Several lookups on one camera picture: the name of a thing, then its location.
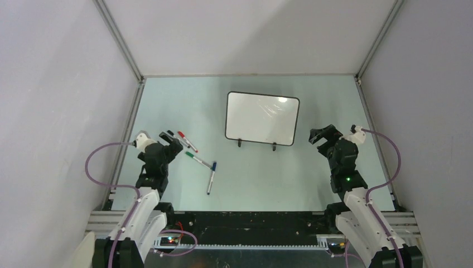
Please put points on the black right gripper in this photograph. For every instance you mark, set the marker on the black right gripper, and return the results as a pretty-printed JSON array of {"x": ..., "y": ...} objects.
[{"x": 330, "y": 133}]

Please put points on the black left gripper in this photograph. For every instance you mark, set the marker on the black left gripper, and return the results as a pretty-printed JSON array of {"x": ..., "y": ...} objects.
[{"x": 173, "y": 148}]

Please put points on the white whiteboard black frame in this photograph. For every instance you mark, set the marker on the white whiteboard black frame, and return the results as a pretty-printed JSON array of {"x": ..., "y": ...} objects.
[{"x": 261, "y": 118}]

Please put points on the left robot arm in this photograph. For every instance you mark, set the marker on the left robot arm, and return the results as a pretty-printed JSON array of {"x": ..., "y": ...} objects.
[{"x": 130, "y": 241}]

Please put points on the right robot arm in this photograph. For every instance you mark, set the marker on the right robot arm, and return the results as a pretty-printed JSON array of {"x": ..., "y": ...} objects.
[{"x": 357, "y": 216}]

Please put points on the black whiteboard marker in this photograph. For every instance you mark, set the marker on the black whiteboard marker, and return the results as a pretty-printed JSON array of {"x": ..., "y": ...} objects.
[{"x": 179, "y": 139}]

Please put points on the green whiteboard marker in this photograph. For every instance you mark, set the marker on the green whiteboard marker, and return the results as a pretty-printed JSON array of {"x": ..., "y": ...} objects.
[{"x": 202, "y": 162}]

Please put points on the blue whiteboard marker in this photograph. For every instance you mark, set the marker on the blue whiteboard marker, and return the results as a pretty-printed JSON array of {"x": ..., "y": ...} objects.
[{"x": 211, "y": 180}]

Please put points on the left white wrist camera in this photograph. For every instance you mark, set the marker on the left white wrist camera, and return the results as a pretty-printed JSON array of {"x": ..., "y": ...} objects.
[{"x": 142, "y": 140}]

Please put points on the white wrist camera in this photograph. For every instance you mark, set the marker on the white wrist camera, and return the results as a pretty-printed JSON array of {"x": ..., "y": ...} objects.
[
  {"x": 357, "y": 135},
  {"x": 142, "y": 140}
]

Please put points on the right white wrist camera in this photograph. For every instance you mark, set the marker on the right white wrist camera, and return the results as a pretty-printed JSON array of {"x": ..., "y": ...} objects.
[{"x": 357, "y": 135}]

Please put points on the right aluminium frame rail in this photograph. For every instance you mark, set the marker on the right aluminium frame rail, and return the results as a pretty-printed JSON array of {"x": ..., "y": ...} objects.
[{"x": 359, "y": 78}]

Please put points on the aluminium frame rail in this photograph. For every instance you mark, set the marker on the aluminium frame rail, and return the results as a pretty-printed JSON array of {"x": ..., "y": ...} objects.
[
  {"x": 132, "y": 102},
  {"x": 359, "y": 78}
]

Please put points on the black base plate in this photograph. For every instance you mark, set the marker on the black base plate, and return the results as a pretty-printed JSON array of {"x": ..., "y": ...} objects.
[{"x": 255, "y": 228}]

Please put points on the grey cable duct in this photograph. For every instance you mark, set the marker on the grey cable duct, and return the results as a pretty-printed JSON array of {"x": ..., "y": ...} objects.
[{"x": 322, "y": 244}]

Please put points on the left aluminium frame rail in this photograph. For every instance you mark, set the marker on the left aluminium frame rail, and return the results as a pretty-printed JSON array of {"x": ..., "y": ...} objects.
[{"x": 132, "y": 102}]

